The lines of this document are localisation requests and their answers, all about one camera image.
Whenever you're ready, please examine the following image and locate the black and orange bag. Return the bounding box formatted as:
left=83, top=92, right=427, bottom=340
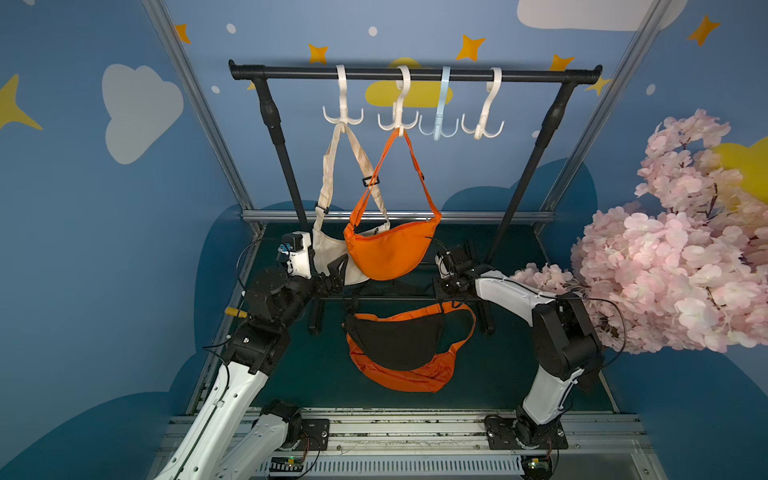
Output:
left=344, top=302, right=474, bottom=378

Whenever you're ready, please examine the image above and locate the black clothes rack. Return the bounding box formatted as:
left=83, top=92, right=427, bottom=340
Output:
left=228, top=59, right=603, bottom=336

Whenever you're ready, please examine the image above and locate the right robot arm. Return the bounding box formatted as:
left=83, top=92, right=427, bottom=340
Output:
left=435, top=247, right=604, bottom=449

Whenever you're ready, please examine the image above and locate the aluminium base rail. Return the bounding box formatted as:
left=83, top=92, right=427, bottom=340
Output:
left=143, top=409, right=667, bottom=480

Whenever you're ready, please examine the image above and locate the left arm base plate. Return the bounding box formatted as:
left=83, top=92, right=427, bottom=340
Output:
left=296, top=418, right=330, bottom=451

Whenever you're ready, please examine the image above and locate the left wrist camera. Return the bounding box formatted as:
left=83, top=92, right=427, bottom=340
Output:
left=277, top=231, right=312, bottom=279

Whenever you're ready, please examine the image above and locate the light blue hook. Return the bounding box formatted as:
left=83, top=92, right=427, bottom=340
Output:
left=418, top=66, right=459, bottom=141

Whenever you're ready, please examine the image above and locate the cream sling bag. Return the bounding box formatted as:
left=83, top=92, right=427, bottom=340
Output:
left=312, top=123, right=374, bottom=286

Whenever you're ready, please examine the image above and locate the aluminium frame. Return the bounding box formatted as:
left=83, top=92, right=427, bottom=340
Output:
left=140, top=0, right=676, bottom=415

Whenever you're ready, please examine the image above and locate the white hook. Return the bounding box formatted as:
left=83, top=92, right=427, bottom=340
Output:
left=460, top=67, right=505, bottom=140
left=377, top=65, right=419, bottom=137
left=322, top=64, right=364, bottom=125

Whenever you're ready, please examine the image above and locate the circuit board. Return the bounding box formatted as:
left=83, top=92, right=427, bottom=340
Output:
left=521, top=456, right=554, bottom=480
left=266, top=456, right=308, bottom=479

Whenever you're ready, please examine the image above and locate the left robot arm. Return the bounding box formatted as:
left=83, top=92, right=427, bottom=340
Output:
left=158, top=253, right=348, bottom=479

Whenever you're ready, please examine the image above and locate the yellow handled brush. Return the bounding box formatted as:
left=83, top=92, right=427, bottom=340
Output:
left=225, top=307, right=248, bottom=319

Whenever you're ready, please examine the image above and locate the pink cherry blossom tree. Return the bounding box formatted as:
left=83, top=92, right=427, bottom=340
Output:
left=513, top=110, right=767, bottom=354

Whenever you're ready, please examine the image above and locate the orange ripstop waist bag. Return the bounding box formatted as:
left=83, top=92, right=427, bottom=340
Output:
left=350, top=350, right=457, bottom=393

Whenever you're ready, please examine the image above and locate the right circuit board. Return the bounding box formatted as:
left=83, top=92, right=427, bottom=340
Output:
left=521, top=456, right=554, bottom=480

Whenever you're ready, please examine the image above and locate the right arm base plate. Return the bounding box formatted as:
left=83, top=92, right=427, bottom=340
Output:
left=483, top=414, right=568, bottom=450

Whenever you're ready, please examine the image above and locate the orange sling bag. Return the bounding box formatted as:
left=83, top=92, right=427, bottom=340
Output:
left=344, top=132, right=442, bottom=281

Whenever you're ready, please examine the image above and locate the left circuit board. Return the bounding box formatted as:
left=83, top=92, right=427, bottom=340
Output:
left=266, top=456, right=308, bottom=479

